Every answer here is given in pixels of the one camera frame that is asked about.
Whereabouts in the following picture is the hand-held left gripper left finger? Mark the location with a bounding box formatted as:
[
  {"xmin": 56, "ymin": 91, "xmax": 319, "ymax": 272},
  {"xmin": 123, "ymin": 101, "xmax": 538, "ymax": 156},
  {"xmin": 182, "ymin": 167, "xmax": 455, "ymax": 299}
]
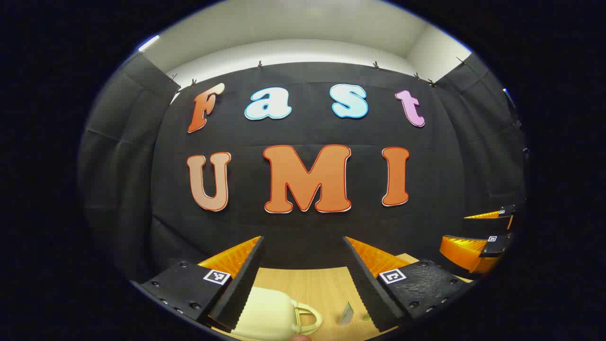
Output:
[{"xmin": 133, "ymin": 235, "xmax": 266, "ymax": 331}]

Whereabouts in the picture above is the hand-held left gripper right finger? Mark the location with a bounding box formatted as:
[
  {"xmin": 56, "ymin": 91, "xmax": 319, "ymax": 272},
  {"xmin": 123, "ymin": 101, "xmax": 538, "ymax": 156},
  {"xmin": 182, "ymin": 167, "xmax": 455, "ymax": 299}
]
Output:
[{"xmin": 342, "ymin": 235, "xmax": 475, "ymax": 333}]

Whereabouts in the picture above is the pale yellow suitcase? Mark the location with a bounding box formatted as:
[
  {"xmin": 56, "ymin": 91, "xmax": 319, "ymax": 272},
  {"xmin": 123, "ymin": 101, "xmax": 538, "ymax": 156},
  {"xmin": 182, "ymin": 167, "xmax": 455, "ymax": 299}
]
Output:
[{"xmin": 231, "ymin": 286, "xmax": 323, "ymax": 341}]

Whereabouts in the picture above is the black backdrop cloth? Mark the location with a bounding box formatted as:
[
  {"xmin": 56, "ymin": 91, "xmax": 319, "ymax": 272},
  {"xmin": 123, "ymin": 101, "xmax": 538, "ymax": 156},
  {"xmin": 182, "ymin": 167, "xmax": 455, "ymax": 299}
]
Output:
[{"xmin": 78, "ymin": 51, "xmax": 528, "ymax": 285}]

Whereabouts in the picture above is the ceiling light strip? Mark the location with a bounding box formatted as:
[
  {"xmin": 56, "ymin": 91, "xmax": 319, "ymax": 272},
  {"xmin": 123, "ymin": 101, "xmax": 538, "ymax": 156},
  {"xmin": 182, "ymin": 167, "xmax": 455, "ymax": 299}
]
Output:
[{"xmin": 137, "ymin": 35, "xmax": 160, "ymax": 53}]

